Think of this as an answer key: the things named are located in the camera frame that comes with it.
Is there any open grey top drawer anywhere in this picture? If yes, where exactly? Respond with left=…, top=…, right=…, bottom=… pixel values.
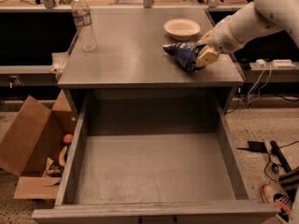
left=33, top=91, right=277, bottom=224

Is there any black bar on floor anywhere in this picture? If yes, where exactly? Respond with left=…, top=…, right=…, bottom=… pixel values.
left=270, top=141, right=292, bottom=173

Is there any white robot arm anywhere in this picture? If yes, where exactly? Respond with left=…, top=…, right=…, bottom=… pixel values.
left=195, top=0, right=299, bottom=67

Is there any orange sneaker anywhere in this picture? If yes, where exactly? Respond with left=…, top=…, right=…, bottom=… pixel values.
left=261, top=184, right=292, bottom=222

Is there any white paper bowl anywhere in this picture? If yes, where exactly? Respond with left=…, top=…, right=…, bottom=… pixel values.
left=164, top=19, right=201, bottom=41

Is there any white power strip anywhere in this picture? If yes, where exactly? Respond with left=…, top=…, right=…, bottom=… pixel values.
left=255, top=59, right=295, bottom=69

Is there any black power adapter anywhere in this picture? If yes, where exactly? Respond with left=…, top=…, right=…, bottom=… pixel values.
left=239, top=141, right=267, bottom=153

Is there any yellow banana in box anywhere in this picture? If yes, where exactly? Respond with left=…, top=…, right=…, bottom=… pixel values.
left=58, top=146, right=67, bottom=167

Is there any orange fruit in box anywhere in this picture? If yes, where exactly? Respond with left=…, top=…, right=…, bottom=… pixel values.
left=63, top=133, right=73, bottom=145

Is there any open cardboard box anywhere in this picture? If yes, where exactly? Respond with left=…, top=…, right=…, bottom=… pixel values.
left=0, top=91, right=78, bottom=200

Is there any blue chip bag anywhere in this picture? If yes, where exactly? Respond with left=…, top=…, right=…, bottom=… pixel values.
left=163, top=42, right=205, bottom=72

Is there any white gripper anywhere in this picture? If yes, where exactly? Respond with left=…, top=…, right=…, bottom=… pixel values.
left=196, top=15, right=246, bottom=68

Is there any black cable on floor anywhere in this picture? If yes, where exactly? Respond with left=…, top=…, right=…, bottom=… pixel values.
left=263, top=139, right=299, bottom=183

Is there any grey cabinet with top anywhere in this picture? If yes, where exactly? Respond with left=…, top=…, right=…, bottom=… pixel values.
left=58, top=7, right=243, bottom=122

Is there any clear plastic water bottle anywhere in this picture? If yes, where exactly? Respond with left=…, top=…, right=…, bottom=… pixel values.
left=71, top=0, right=96, bottom=51

